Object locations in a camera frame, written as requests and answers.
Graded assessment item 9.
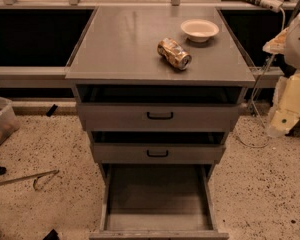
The orange soda can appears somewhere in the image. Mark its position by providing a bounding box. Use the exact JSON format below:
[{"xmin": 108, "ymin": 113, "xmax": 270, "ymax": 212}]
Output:
[{"xmin": 157, "ymin": 38, "xmax": 192, "ymax": 70}]

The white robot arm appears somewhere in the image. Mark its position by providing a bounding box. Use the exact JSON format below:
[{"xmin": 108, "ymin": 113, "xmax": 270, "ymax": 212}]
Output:
[{"xmin": 263, "ymin": 12, "xmax": 300, "ymax": 137}]

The grey drawer cabinet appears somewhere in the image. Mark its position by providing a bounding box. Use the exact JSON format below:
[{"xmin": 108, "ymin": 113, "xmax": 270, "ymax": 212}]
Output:
[{"xmin": 65, "ymin": 5, "xmax": 257, "ymax": 240}]

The bottom grey drawer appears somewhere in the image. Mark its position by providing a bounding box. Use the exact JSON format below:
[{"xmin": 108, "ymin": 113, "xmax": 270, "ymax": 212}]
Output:
[{"xmin": 89, "ymin": 164, "xmax": 229, "ymax": 240}]

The grey drawer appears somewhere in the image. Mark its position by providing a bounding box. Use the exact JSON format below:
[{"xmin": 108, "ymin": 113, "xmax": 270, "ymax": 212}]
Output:
[
  {"xmin": 89, "ymin": 164, "xmax": 229, "ymax": 240},
  {"xmin": 76, "ymin": 84, "xmax": 241, "ymax": 132},
  {"xmin": 89, "ymin": 131, "xmax": 225, "ymax": 164}
]

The middle grey drawer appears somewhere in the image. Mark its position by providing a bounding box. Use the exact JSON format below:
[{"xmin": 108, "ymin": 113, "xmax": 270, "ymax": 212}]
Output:
[{"xmin": 89, "ymin": 131, "xmax": 225, "ymax": 164}]

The top grey drawer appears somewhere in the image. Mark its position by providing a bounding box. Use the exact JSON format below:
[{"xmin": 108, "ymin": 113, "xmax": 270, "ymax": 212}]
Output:
[{"xmin": 76, "ymin": 84, "xmax": 241, "ymax": 132}]

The white paper bowl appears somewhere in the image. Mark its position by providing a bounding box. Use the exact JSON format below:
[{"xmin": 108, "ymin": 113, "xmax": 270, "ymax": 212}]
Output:
[{"xmin": 181, "ymin": 19, "xmax": 219, "ymax": 43}]

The small black floor block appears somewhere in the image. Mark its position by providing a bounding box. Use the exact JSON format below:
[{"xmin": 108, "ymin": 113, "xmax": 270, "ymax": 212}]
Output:
[{"xmin": 46, "ymin": 104, "xmax": 58, "ymax": 117}]

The metal grabber stick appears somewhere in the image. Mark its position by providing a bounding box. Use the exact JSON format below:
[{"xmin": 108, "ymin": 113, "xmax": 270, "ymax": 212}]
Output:
[{"xmin": 0, "ymin": 169, "xmax": 59, "ymax": 187}]

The black object bottom edge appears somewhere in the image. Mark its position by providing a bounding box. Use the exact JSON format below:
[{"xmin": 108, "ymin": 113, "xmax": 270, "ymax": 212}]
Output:
[{"xmin": 43, "ymin": 229, "xmax": 60, "ymax": 240}]

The clear plastic storage bin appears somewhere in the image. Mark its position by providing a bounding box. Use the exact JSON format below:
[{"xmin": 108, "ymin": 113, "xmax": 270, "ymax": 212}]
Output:
[{"xmin": 0, "ymin": 97, "xmax": 20, "ymax": 145}]

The white power cable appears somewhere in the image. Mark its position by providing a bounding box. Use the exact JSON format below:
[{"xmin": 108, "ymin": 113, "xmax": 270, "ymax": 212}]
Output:
[{"xmin": 235, "ymin": 7, "xmax": 287, "ymax": 149}]

